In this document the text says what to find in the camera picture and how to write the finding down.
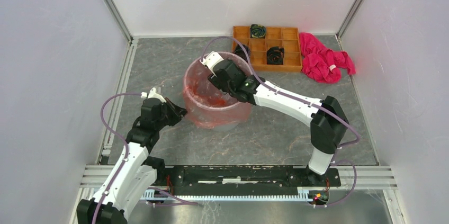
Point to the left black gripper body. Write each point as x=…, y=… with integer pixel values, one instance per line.
x=168, y=117

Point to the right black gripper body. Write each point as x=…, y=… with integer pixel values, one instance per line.
x=216, y=83

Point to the grey plastic trash bin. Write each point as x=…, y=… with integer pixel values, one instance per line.
x=224, y=126

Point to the red translucent trash bag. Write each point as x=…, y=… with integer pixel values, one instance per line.
x=207, y=106

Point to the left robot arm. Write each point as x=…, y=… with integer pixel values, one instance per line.
x=135, y=170

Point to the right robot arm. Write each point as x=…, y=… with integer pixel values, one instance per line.
x=325, y=118

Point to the black rolled belt right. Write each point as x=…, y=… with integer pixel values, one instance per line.
x=275, y=55

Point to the dark rolled belt top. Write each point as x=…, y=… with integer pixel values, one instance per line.
x=257, y=31

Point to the orange compartment tray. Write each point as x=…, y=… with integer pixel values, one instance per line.
x=286, y=37

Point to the pink crumpled cloth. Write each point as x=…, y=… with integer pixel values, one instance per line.
x=323, y=64

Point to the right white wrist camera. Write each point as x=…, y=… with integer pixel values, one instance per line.
x=210, y=60

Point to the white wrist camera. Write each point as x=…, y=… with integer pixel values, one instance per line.
x=155, y=92
x=210, y=60

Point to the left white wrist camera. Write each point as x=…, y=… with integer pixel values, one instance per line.
x=155, y=92

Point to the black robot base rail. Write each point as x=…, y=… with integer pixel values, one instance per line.
x=239, y=180

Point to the white slotted cable duct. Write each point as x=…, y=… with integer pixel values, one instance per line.
x=301, y=196

